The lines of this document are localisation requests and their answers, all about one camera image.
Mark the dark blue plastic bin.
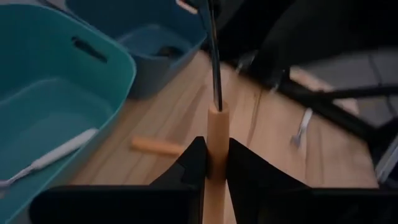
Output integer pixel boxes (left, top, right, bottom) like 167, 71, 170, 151
65, 0, 208, 100

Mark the orange-handled metal fork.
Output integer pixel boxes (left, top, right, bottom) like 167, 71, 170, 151
129, 134, 185, 157
197, 0, 231, 224

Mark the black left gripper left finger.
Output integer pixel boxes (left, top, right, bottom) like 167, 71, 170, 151
29, 136, 208, 224

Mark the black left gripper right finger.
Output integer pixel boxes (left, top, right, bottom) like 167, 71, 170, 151
226, 138, 398, 224

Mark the black aluminium table frame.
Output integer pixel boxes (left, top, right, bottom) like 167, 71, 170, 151
275, 70, 398, 187

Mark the teal plastic bin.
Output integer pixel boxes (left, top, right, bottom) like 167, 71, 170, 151
0, 3, 137, 224

